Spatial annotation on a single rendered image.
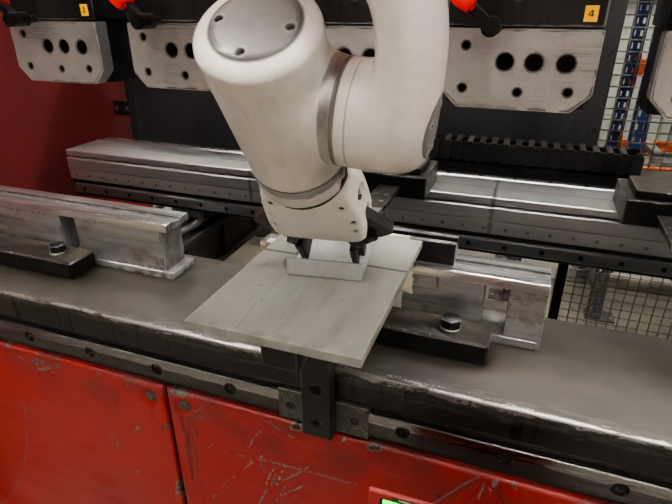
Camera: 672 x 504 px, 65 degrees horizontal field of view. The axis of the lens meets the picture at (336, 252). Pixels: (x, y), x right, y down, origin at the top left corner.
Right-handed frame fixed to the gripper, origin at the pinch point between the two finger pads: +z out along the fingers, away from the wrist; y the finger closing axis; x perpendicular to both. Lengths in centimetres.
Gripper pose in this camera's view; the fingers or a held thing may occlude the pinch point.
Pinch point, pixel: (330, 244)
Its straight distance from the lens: 60.3
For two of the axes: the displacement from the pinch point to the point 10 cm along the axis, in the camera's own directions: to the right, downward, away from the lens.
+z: 1.4, 4.1, 9.0
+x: -1.7, 9.1, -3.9
